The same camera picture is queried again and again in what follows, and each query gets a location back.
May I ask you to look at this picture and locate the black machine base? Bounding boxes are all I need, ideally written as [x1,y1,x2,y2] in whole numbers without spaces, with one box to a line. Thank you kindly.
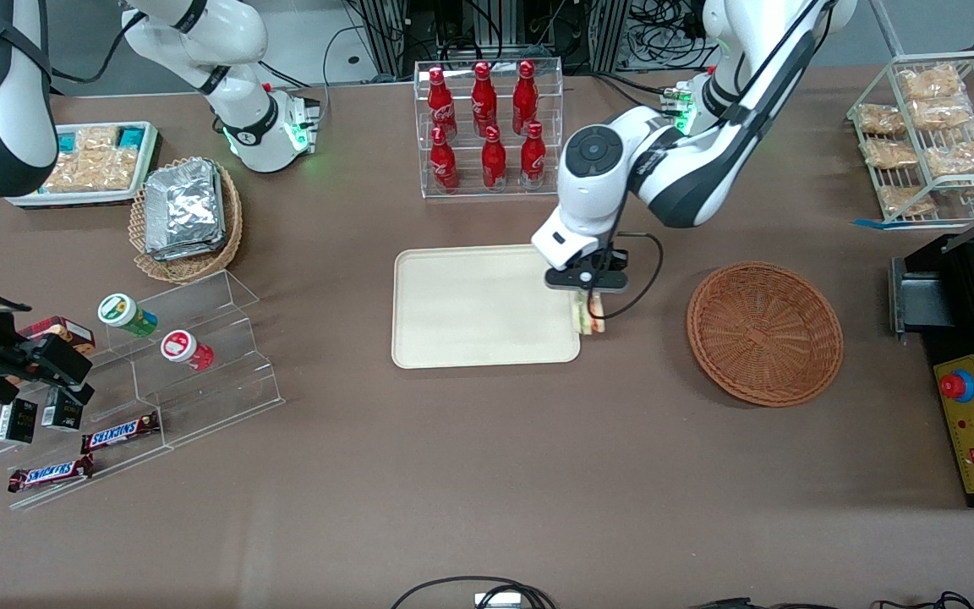
[889,233,974,511]

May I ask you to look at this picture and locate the black base power cables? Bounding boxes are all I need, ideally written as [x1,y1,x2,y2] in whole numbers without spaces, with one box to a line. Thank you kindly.
[593,72,676,117]

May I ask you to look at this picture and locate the light tan wicker basket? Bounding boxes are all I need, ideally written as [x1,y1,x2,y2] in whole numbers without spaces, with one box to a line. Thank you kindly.
[129,156,244,284]

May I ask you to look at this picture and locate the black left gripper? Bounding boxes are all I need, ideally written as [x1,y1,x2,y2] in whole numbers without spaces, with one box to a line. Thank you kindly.
[544,259,630,332]

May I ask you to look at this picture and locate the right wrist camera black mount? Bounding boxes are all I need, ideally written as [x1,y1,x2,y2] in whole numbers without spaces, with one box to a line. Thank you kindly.
[0,333,96,407]

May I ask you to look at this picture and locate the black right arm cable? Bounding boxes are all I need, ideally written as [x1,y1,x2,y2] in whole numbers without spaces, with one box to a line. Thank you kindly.
[47,10,150,85]

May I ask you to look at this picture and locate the white plastic snack tray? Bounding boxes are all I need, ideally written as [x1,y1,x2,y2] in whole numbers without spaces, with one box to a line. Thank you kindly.
[5,121,162,209]

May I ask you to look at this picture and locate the clear bag of crackers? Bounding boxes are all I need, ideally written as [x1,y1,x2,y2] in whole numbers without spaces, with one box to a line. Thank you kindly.
[74,127,121,155]
[41,148,139,193]

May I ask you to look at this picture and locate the clear acrylic stepped display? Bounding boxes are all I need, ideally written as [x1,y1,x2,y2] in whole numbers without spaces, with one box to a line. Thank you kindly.
[0,269,287,511]

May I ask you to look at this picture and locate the brown chocolate box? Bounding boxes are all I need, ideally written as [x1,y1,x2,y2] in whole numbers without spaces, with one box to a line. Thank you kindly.
[18,315,96,356]

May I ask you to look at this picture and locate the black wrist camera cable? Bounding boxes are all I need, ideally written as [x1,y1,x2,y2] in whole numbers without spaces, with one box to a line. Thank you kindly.
[604,232,665,321]

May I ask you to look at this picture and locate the red can with white lid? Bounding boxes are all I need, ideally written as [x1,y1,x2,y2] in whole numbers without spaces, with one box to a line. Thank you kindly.
[160,330,216,372]

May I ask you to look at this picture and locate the green can with white lid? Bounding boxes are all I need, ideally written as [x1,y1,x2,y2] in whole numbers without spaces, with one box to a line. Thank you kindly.
[97,293,159,338]

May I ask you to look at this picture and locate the triangle sandwich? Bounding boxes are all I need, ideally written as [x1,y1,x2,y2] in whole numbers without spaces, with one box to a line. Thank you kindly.
[570,290,607,337]

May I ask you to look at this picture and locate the black looped cable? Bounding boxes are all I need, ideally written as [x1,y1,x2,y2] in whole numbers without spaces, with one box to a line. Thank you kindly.
[390,577,557,609]

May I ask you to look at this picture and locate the aluminium frame rack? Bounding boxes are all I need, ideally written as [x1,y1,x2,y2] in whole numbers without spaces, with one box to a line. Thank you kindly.
[343,0,633,79]

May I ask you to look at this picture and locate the white wire rack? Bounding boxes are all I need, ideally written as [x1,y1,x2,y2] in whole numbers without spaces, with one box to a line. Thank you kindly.
[845,51,974,229]

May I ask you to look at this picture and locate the grey metal box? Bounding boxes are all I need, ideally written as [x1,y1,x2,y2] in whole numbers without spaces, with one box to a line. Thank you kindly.
[889,256,957,337]

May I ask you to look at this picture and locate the clear acrylic bottle rack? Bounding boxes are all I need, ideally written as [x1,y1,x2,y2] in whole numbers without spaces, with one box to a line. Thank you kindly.
[413,58,564,200]

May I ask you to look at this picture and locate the silver foil pack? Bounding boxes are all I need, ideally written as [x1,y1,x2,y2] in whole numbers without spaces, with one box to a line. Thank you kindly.
[149,165,228,263]
[144,159,226,251]

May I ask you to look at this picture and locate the black cable bundle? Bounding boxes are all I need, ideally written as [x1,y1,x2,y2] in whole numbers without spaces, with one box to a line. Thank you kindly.
[690,590,974,609]

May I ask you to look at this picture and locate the red cola bottle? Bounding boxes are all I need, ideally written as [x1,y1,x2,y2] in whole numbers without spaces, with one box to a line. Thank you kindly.
[520,122,547,189]
[427,67,458,140]
[481,125,508,191]
[471,61,499,138]
[512,60,539,136]
[430,125,460,193]

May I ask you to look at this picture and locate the beige rectangular tray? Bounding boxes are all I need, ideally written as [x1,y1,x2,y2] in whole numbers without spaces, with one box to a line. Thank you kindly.
[391,243,582,370]

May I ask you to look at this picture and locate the small black box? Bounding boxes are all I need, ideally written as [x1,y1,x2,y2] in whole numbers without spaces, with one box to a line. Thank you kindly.
[41,387,85,432]
[0,398,38,445]

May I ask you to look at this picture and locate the brown Snickers bar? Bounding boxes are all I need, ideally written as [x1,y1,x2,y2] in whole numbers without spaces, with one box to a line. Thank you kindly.
[7,454,96,494]
[81,411,161,455]

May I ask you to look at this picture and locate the brown round wicker basket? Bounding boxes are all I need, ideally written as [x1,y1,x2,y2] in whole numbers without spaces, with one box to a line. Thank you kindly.
[687,261,845,409]

